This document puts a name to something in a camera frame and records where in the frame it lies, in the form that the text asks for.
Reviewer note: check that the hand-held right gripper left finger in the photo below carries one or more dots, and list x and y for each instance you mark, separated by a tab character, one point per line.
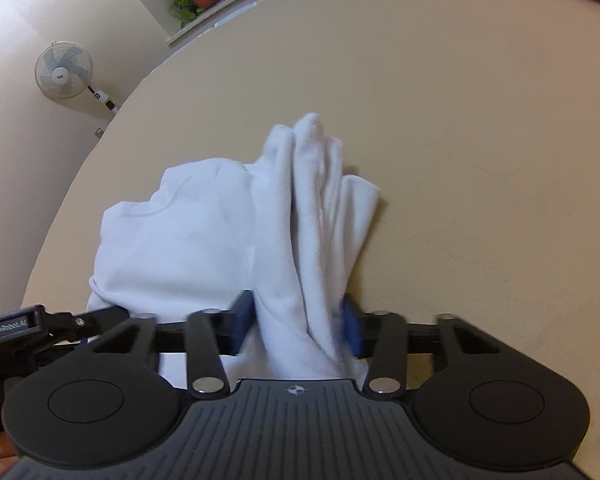
241	325

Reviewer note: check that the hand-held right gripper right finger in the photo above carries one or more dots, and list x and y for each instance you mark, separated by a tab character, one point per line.
352	330

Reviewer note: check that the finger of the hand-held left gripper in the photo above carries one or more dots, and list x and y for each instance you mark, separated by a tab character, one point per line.
95	321

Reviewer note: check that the white long-sleeved shirt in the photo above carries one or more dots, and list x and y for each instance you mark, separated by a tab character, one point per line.
180	240

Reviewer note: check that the white standing fan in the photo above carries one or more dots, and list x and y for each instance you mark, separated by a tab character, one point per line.
62	70

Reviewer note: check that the white window sill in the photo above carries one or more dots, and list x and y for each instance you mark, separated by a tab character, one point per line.
215	17

